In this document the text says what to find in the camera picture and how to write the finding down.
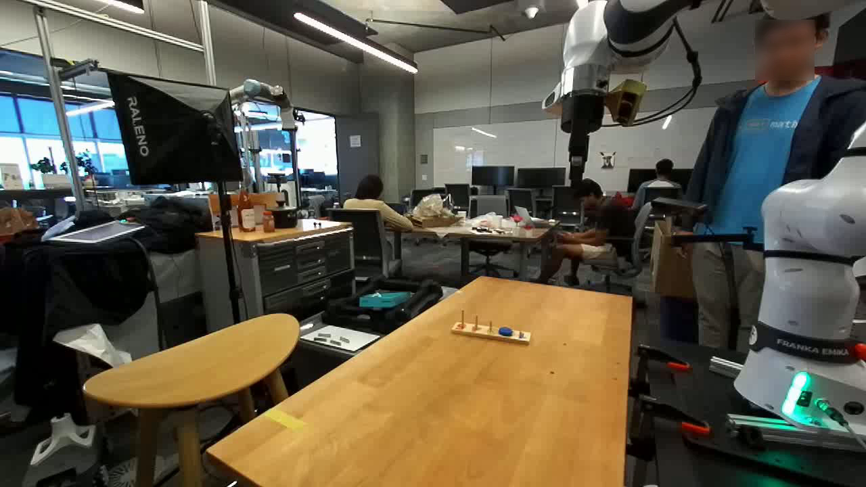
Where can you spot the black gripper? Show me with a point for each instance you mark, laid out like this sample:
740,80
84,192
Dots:
583,111

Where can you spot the blue round disc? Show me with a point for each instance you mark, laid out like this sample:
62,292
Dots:
504,330

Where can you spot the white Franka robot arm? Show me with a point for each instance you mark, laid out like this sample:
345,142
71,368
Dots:
807,272

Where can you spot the seated person in beige top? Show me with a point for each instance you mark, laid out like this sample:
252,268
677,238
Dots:
375,210

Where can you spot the grey drawer cabinet wooden top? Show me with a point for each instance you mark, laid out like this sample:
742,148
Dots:
287,265

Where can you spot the seated person in grey shirt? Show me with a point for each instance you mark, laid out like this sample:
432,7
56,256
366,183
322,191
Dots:
661,183

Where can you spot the brown cardboard box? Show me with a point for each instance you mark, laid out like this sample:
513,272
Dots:
671,261

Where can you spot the white plastic bag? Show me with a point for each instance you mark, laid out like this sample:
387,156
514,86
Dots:
435,210

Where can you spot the person in blue shirt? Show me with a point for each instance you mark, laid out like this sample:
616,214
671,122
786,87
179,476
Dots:
758,163

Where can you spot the wooden number peg board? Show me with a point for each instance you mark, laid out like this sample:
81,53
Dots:
478,330

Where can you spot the black office chair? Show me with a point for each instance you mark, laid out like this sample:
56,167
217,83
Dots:
366,236

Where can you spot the black bag with teal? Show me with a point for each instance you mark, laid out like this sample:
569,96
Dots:
382,301

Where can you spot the long ceiling light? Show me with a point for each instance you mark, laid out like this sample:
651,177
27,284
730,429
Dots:
353,42

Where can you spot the black light stand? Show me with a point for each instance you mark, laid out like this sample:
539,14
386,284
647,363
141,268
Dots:
229,261

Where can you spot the yellow tape strip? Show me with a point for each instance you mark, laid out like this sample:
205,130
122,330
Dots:
287,421

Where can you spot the black softbox studio light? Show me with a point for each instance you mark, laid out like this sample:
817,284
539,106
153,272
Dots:
176,130

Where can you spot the round wooden stool table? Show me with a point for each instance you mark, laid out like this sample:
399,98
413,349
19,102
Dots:
198,367

